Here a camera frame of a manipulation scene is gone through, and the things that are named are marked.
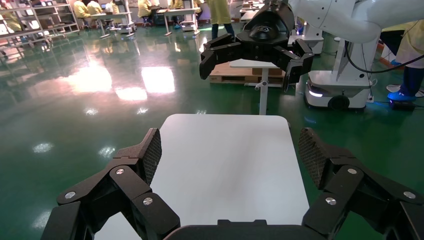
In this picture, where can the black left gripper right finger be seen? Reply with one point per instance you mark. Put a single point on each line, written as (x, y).
(348, 185)

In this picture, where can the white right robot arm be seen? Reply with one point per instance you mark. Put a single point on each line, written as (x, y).
(331, 16)

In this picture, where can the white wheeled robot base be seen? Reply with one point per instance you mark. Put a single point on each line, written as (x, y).
(341, 89)

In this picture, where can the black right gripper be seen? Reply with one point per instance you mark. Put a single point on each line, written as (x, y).
(265, 33)

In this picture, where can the seated person yellow coat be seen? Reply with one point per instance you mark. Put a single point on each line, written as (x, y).
(94, 7)
(11, 21)
(80, 9)
(144, 7)

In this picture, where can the black power adapter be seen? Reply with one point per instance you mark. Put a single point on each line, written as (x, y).
(402, 105)

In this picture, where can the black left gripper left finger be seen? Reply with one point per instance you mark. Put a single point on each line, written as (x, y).
(126, 185)

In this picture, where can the wooden pallet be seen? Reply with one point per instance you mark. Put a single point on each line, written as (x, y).
(228, 74)

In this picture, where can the white pedestal table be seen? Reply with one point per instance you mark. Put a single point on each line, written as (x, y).
(263, 92)

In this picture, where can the person in yellow coat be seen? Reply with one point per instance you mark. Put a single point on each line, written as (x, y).
(218, 11)

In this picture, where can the grey metal shelf rack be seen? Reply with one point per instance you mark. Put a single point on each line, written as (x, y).
(49, 24)

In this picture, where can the yellow-coated person blue trousers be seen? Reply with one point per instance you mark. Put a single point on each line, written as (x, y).
(412, 43)

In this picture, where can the white work desk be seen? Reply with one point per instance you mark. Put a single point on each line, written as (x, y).
(179, 11)
(109, 15)

